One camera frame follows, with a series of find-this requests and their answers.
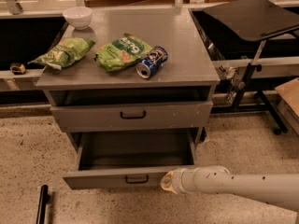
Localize grey drawer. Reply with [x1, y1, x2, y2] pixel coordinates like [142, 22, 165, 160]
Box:
[64, 129, 196, 189]
[51, 102, 212, 133]

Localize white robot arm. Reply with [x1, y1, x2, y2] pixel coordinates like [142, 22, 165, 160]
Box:
[161, 166, 299, 224]

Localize grey drawer cabinet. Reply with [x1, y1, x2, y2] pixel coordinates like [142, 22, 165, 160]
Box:
[37, 8, 220, 147]

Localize crushed blue soda can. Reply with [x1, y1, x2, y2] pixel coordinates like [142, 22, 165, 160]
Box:
[135, 46, 168, 78]

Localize black bar on floor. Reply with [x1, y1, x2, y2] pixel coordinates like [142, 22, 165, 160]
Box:
[36, 185, 50, 224]

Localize green chip bag centre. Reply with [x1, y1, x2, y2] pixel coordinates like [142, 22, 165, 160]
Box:
[94, 34, 152, 72]

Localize green chip bag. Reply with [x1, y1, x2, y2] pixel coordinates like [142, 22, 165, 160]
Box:
[94, 34, 152, 72]
[31, 37, 95, 70]

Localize cardboard box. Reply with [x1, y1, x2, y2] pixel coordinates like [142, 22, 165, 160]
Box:
[275, 77, 299, 134]

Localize green chip bag left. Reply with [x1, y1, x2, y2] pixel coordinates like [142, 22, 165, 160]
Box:
[31, 37, 95, 70]

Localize black tray stand table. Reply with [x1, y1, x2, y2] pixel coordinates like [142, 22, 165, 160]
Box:
[195, 0, 299, 135]

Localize white bowl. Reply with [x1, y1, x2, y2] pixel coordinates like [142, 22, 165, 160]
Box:
[63, 7, 93, 30]

